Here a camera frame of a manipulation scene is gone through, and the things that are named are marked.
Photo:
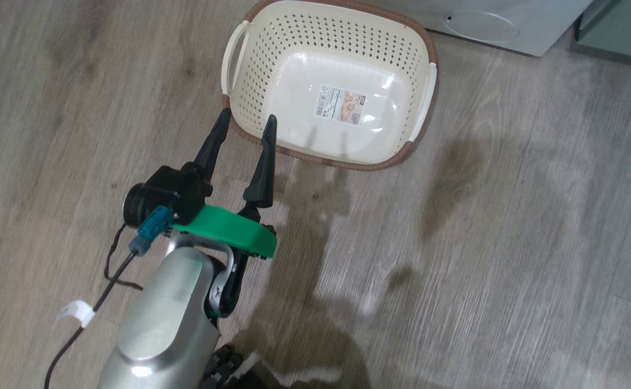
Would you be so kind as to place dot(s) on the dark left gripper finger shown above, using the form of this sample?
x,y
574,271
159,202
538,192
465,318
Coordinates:
x,y
213,143
265,173

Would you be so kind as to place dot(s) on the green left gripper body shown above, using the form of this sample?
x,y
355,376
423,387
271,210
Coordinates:
x,y
228,227

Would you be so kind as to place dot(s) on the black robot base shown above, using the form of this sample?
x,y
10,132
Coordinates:
x,y
223,367

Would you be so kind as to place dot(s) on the product sticker inside basket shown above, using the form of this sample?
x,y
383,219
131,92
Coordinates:
x,y
341,105

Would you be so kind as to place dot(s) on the cream perforated laundry basket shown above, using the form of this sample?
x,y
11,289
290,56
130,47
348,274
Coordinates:
x,y
342,65

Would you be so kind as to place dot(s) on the white washing machine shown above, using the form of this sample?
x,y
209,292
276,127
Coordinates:
x,y
537,21

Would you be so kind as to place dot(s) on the round filter cover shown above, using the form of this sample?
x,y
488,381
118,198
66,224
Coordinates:
x,y
483,26

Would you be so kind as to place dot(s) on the wide pale green cabinet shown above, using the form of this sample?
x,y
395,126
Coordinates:
x,y
618,27

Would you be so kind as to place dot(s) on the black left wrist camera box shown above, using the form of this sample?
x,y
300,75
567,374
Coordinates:
x,y
174,189

